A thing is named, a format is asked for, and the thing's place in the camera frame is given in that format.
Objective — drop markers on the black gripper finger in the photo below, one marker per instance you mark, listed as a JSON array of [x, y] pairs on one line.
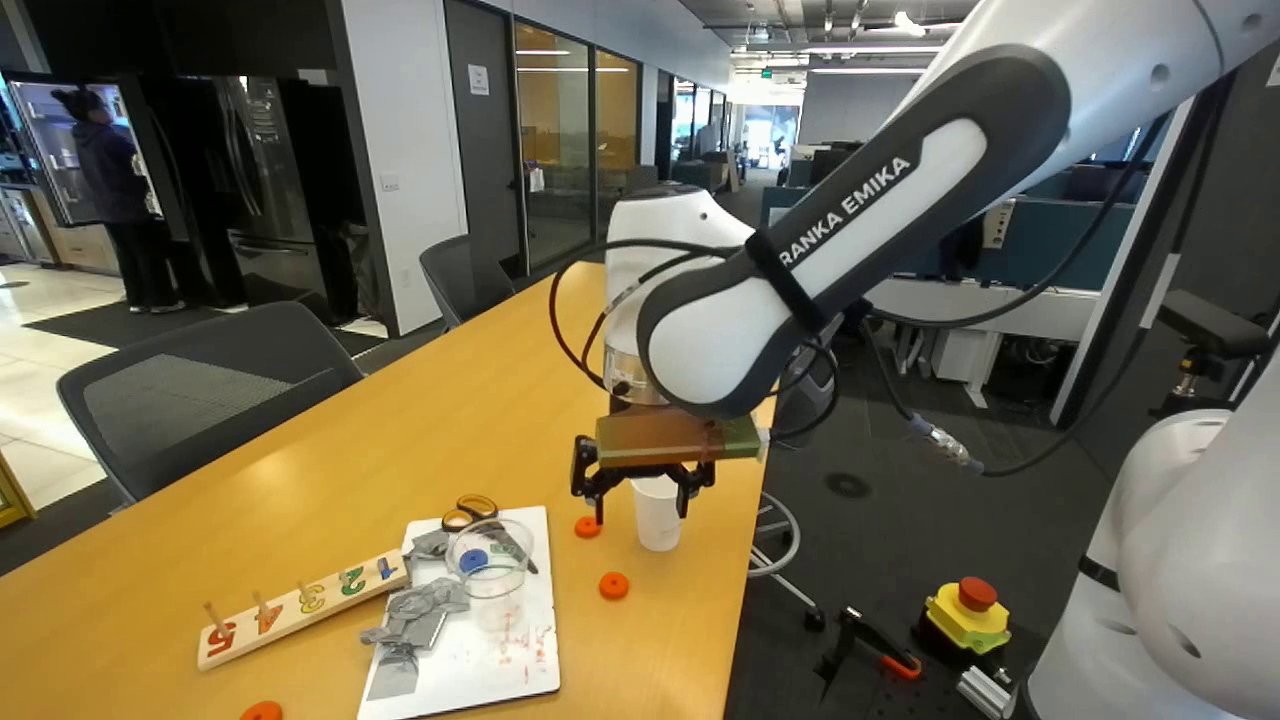
[[698, 487], [585, 482]]

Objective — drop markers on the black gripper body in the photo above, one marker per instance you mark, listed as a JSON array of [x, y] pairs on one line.
[[646, 477]]

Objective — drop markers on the orange round token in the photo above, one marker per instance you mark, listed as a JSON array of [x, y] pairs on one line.
[[260, 715], [615, 587], [590, 531]]

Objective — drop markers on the blue round token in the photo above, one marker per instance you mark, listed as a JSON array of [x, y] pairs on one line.
[[474, 560]]

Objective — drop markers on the white robot base segment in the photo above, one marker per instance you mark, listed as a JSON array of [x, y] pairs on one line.
[[1184, 601]]

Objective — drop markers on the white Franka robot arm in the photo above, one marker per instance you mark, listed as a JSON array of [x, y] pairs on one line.
[[723, 333]]

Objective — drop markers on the translucent white plastic cup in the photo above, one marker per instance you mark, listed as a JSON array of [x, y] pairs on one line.
[[657, 527]]

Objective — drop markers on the clear plastic cup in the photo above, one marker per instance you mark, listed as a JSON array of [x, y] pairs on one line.
[[513, 590]]

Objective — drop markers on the crumpled grey cloth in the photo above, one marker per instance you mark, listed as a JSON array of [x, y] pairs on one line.
[[419, 619]]

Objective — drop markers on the grey office chair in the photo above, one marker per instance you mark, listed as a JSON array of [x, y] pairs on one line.
[[463, 282], [200, 385]]

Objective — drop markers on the yellow red emergency stop button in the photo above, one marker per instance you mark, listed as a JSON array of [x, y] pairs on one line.
[[970, 622]]

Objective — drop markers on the wooden number puzzle board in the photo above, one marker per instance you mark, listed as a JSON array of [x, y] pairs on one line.
[[307, 601]]

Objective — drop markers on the white office desk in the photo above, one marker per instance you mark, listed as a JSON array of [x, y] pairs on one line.
[[1012, 314]]

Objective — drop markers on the blue desk partition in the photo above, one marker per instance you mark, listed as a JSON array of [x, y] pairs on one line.
[[1054, 240]]

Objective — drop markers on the person in dark clothes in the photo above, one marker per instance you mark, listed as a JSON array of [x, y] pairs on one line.
[[112, 186]]

